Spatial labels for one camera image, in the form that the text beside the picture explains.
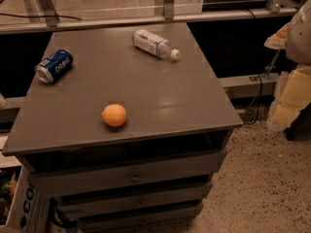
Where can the white cardboard box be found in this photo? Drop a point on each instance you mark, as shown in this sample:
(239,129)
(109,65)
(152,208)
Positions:
(29,210)

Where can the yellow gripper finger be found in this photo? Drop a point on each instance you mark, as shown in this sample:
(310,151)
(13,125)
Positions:
(278,40)
(292,94)

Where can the metal frame rail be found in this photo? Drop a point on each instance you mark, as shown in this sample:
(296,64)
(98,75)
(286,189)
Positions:
(22,16)

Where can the blue pepsi can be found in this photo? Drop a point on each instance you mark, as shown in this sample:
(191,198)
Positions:
(53,67)

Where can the grey drawer cabinet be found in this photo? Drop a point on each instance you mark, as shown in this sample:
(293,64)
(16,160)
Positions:
(124,138)

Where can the clear plastic bottle white label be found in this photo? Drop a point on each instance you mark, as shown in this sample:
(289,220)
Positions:
(154,44)

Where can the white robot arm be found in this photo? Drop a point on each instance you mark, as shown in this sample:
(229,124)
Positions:
(298,43)

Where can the orange fruit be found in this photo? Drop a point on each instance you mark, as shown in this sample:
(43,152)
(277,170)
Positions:
(114,115)

